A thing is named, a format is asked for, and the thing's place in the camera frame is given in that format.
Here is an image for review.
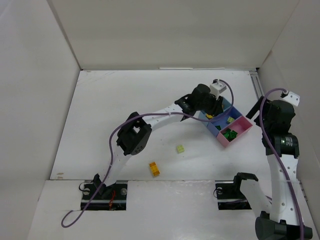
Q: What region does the green lego brick studs up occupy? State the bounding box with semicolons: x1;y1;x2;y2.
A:
223;132;229;139

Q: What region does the small green lego brick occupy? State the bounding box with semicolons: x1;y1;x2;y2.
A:
228;130;238;141

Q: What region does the orange long lego brick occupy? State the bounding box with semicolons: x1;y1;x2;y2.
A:
149;162;160;177

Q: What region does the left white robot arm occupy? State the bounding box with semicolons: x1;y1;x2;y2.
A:
92;79;227;196

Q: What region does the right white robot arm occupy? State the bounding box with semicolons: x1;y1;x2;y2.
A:
233;97;313;240

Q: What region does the blue container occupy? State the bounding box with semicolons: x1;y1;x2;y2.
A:
199;96;234;124

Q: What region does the pink container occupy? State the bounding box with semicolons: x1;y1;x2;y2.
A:
216;116;253;148

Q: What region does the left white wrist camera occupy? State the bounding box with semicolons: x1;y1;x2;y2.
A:
209;79;227;99

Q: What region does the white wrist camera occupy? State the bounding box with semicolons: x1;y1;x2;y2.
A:
280;91;300;107
209;79;227;99

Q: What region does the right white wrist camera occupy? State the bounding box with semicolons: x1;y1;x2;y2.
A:
280;91;300;107

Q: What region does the aluminium rail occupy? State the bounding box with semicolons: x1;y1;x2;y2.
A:
249;70;264;99

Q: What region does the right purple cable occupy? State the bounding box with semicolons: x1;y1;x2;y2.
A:
258;87;307;240

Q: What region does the purple cable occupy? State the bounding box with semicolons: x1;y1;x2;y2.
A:
61;79;235;228
258;87;307;240

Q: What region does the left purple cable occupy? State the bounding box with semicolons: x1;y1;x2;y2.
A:
61;79;235;228

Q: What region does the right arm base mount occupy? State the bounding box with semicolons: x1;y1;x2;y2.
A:
213;180;251;211

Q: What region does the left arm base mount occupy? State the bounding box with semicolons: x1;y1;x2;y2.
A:
78;181;128;211

